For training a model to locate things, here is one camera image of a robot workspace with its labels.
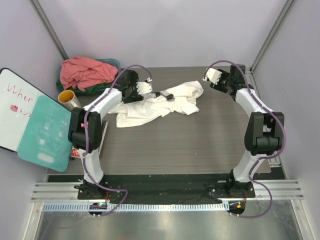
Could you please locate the yellow inside mug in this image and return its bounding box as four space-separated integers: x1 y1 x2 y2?
58 90 82 112

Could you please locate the teal mat sheet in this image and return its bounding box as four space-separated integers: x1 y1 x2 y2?
17 95 72 172

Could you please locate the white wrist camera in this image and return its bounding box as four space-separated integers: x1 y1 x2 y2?
136 77 153 95
202 68 222 85

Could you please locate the corner aluminium post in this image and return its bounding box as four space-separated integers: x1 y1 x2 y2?
250 0 296 74
29 0 69 60

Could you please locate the white t shirt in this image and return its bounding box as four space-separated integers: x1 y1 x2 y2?
108 81 204 128

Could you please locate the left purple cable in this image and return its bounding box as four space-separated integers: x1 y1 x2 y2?
82 64 153 217

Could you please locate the purple cable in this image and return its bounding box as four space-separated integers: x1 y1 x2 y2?
82 64 153 217
202 59 287 218

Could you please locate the green t shirt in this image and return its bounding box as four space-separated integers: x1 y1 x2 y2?
55 79 113 96

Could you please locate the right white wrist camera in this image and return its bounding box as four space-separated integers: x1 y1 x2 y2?
202 68 222 85

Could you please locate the teal laundry basket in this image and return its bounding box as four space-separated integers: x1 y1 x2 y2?
93 58 121 84

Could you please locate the white slotted cable duct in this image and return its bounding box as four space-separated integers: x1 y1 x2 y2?
42 201 229 212

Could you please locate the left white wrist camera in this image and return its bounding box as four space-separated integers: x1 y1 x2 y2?
136 77 153 95

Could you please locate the red book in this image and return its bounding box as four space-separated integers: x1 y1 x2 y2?
70 147 81 160

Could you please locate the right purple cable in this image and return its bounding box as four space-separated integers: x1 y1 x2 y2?
202 59 287 218

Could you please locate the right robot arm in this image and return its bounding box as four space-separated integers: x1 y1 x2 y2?
204 64 285 198

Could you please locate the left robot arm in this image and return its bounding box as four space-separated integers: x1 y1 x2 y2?
68 69 144 200

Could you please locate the right corner aluminium post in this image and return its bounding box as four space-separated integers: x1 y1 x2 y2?
250 0 296 74

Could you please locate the whiteboard with red writing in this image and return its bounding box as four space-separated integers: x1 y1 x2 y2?
0 68 43 152

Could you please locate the left corner aluminium post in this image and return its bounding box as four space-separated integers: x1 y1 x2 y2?
29 0 69 60

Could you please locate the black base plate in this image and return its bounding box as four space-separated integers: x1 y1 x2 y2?
75 173 256 205

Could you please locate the pink t shirt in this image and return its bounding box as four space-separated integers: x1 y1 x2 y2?
59 56 119 92

